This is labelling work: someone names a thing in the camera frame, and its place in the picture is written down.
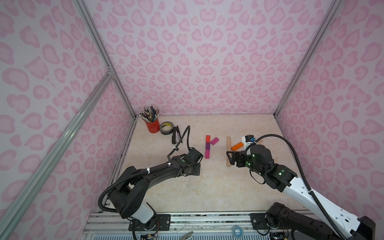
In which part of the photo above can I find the orange block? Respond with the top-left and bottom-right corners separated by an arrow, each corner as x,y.
231,143 -> 244,152

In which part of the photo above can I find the wooden block top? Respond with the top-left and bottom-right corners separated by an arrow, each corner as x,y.
227,136 -> 232,151

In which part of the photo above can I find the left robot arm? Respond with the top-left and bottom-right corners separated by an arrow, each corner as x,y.
98,147 -> 204,230

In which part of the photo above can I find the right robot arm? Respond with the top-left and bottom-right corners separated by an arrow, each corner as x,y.
227,144 -> 376,240

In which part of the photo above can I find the black stapler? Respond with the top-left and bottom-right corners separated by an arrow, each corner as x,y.
172,126 -> 182,145

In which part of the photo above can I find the black tape roll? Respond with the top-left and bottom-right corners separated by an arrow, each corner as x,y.
160,121 -> 174,135

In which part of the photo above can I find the red pencil cup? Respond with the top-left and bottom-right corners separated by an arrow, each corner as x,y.
146,119 -> 160,134

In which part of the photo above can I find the bundle of coloured pencils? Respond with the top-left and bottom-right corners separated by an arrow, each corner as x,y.
139,106 -> 160,123

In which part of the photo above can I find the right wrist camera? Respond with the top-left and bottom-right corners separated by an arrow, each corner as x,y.
242,135 -> 255,149

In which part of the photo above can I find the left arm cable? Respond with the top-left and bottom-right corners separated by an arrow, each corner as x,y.
166,125 -> 193,161

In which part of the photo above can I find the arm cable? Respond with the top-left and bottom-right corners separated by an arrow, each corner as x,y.
254,134 -> 347,240
166,125 -> 193,161

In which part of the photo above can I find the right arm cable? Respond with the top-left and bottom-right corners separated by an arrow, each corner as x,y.
254,134 -> 347,240

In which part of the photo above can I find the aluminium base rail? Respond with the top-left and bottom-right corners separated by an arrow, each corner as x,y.
80,209 -> 343,240

